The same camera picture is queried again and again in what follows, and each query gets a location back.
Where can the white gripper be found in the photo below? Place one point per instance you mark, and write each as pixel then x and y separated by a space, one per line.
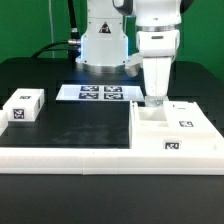
pixel 158 50

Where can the white cabinet door panel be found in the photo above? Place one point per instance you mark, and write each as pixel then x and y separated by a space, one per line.
pixel 151 101
pixel 180 114

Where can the white cabinet body box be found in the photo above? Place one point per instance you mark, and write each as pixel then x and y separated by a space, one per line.
pixel 149 130

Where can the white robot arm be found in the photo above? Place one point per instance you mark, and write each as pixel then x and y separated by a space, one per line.
pixel 134 35

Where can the white cabinet top block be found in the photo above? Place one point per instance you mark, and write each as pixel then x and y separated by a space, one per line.
pixel 24 105

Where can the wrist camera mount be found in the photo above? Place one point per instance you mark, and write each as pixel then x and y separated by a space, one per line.
pixel 133 65

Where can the white marker base plate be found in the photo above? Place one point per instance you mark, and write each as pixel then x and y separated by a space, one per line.
pixel 70 92

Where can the white U-shaped fence frame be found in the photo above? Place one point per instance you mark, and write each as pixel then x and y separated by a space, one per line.
pixel 96 161

